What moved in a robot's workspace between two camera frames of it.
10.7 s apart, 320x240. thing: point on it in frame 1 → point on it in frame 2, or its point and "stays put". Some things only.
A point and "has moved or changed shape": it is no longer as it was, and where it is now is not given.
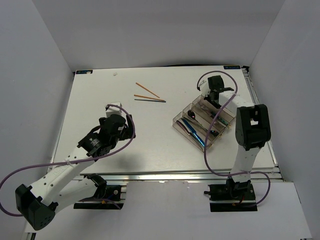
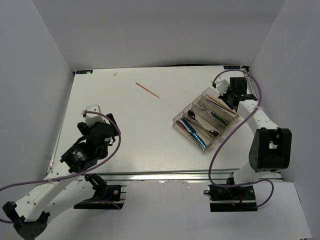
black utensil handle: [184, 128] stays put
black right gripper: [208, 98] → [223, 97]
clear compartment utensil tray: [194, 122] stays put
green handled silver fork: [221, 117] stays put
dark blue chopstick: [152, 100] has moved or changed shape
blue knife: [193, 129] stays put
